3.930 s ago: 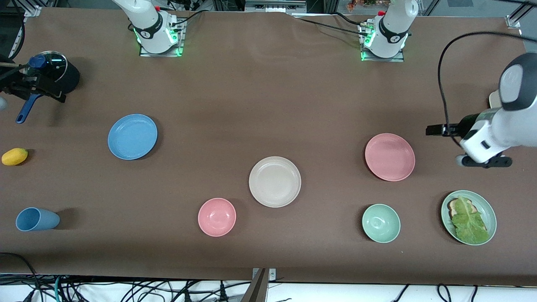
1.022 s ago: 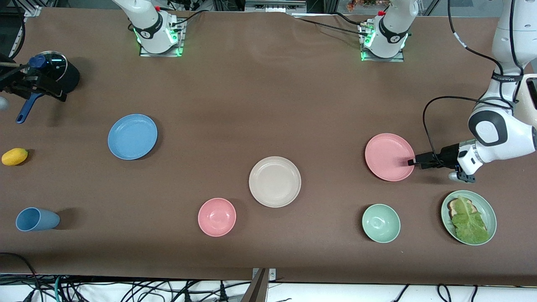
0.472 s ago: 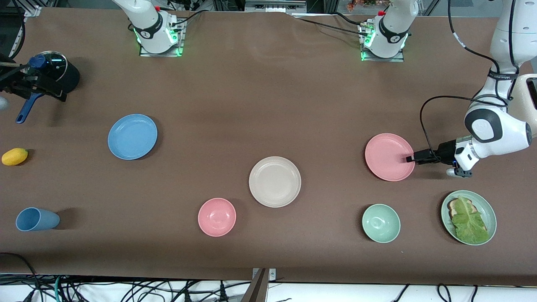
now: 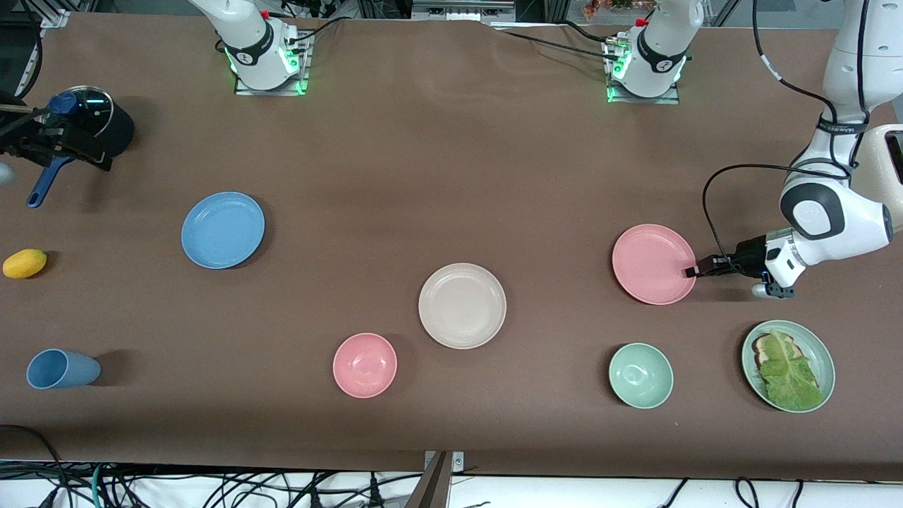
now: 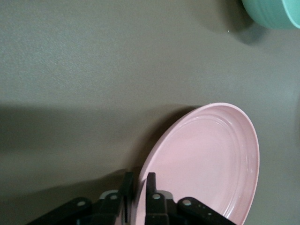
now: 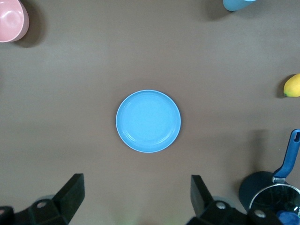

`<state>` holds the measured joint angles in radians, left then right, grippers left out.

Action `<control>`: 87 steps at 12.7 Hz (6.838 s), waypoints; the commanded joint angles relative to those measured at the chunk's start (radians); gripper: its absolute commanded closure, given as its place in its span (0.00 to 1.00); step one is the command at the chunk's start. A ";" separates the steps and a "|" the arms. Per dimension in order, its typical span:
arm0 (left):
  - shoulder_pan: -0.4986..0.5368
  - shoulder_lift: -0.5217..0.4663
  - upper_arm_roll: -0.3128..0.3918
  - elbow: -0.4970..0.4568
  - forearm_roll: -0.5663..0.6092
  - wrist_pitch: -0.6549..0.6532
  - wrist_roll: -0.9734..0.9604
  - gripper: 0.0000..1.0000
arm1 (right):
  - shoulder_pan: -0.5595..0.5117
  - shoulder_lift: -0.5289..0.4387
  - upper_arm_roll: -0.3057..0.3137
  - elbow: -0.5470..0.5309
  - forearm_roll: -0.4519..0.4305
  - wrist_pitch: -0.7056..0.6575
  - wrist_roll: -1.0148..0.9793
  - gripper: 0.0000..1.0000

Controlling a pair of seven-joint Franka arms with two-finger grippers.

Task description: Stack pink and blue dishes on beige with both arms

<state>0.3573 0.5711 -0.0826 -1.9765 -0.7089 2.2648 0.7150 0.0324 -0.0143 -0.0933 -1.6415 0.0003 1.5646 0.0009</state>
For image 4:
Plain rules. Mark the blue shallow bowl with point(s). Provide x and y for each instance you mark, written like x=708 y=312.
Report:
x=223 y=230

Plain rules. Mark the aluminium frame rail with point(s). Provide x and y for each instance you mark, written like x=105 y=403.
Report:
x=462 y=8

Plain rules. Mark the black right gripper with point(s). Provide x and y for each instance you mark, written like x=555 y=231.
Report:
x=21 y=146

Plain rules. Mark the beige shallow bowl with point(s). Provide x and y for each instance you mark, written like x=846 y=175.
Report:
x=462 y=305

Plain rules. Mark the pink shallow bowl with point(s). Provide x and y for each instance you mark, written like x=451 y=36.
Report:
x=652 y=261

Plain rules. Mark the pink deep bowl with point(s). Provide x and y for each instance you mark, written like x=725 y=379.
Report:
x=365 y=365

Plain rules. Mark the green deep bowl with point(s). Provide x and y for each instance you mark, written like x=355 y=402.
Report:
x=640 y=375

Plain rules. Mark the metal table bracket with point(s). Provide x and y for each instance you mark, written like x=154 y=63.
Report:
x=457 y=462

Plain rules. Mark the toasted bread slice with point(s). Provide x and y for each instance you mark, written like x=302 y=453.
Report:
x=760 y=347

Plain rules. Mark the glass lid blue knob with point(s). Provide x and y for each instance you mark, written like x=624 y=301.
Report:
x=95 y=109

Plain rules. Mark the green lettuce leaf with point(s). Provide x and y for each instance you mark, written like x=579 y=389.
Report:
x=790 y=377

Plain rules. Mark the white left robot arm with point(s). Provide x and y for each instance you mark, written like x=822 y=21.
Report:
x=659 y=49

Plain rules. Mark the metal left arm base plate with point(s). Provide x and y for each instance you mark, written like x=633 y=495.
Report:
x=663 y=100

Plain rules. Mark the yellow lemon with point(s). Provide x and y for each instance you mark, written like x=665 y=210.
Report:
x=25 y=263

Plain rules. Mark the blue plastic cup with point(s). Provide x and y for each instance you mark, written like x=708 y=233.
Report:
x=62 y=369

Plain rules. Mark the green plate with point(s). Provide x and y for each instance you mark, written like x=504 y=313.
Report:
x=822 y=360

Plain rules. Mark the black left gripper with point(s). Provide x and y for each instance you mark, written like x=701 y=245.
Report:
x=749 y=253

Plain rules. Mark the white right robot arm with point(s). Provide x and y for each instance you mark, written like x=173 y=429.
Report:
x=247 y=42

